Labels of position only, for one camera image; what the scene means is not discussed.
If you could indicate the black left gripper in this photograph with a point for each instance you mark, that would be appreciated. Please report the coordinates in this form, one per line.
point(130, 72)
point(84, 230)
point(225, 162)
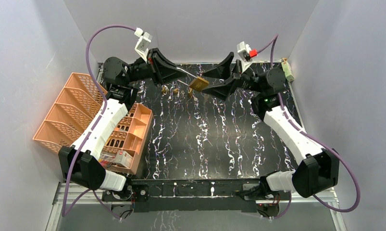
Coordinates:
point(152, 67)

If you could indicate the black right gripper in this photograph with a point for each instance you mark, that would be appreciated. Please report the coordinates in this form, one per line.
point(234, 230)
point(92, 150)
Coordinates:
point(222, 91)

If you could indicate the large brass padlock shackle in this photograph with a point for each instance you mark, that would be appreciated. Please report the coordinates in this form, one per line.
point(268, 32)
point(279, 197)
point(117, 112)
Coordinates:
point(198, 83)

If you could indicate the brass padlock with key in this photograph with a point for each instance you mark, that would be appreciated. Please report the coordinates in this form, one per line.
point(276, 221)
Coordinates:
point(176, 92)
point(165, 90)

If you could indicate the small brass padlock shackle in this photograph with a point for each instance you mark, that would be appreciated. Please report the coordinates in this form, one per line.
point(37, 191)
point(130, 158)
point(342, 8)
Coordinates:
point(191, 94)

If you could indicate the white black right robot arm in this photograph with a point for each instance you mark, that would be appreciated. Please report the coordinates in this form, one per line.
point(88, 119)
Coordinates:
point(318, 167)

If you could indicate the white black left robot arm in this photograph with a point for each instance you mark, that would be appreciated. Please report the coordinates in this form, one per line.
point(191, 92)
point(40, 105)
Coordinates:
point(80, 160)

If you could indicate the green white box in corner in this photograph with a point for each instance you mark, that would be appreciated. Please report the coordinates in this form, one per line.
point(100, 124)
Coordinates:
point(287, 70)

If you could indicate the orange plastic desk organizer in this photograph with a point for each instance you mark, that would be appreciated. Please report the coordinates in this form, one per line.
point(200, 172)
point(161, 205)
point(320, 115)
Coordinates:
point(76, 106)

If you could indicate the white red small box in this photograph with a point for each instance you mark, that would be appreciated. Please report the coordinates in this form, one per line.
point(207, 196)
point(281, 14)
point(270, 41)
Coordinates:
point(123, 159)

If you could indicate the colourful marker set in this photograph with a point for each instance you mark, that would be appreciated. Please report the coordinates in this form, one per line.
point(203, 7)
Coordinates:
point(107, 160)

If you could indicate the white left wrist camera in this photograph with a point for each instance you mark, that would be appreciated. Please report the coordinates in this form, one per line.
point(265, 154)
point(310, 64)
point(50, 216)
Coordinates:
point(143, 42)

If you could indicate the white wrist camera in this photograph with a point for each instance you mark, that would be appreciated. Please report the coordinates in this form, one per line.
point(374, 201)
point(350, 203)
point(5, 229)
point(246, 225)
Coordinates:
point(143, 42)
point(246, 54)

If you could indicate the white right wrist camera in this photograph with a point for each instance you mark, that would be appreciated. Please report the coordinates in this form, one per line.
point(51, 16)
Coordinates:
point(246, 54)

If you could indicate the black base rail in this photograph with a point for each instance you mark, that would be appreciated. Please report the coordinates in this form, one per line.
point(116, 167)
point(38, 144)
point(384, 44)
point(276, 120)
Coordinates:
point(196, 193)

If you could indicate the aluminium frame profile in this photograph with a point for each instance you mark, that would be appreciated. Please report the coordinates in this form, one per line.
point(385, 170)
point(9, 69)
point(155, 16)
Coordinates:
point(188, 214)

